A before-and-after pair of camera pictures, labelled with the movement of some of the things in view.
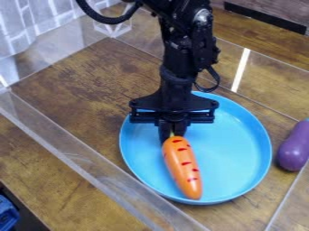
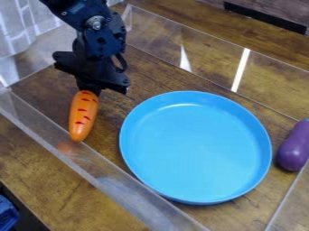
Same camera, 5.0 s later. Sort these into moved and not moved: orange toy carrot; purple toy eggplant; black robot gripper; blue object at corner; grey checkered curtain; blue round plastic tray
Moved: orange toy carrot; black robot gripper
Not moved: grey checkered curtain; blue round plastic tray; blue object at corner; purple toy eggplant
